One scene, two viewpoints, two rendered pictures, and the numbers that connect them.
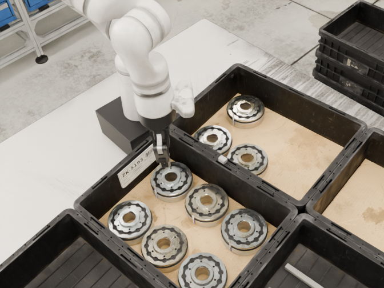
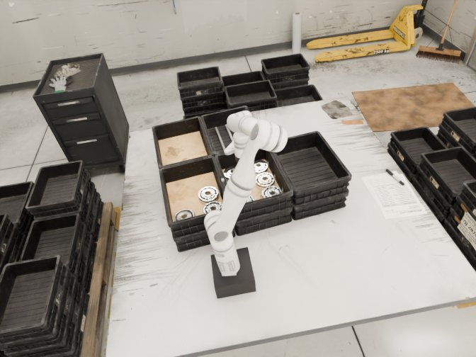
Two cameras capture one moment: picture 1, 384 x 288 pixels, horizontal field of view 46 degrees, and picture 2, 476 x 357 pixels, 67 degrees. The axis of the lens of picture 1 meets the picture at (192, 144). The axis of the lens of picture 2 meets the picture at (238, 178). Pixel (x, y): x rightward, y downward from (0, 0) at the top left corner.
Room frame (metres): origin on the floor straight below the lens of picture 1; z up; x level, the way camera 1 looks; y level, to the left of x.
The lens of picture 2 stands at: (1.67, 0.69, 2.15)
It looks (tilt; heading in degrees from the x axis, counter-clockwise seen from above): 44 degrees down; 213
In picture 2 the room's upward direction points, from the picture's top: 7 degrees counter-clockwise
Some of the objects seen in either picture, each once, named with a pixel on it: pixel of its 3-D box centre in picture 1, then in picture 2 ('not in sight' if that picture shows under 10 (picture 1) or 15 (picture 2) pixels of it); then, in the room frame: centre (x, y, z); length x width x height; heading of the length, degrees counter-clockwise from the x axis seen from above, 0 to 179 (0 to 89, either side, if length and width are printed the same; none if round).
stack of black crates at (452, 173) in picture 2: not in sight; (450, 187); (-0.43, 1.02, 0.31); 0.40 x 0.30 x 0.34; 37
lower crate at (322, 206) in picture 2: not in sight; (306, 181); (0.33, 0.25, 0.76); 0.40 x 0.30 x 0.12; 44
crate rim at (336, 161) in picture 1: (264, 127); (193, 188); (0.74, -0.18, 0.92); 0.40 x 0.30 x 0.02; 44
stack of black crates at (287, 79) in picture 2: not in sight; (285, 85); (-1.21, -0.52, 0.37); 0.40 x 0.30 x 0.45; 127
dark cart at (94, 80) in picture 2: not in sight; (91, 120); (0.04, -1.83, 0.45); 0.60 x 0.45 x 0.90; 37
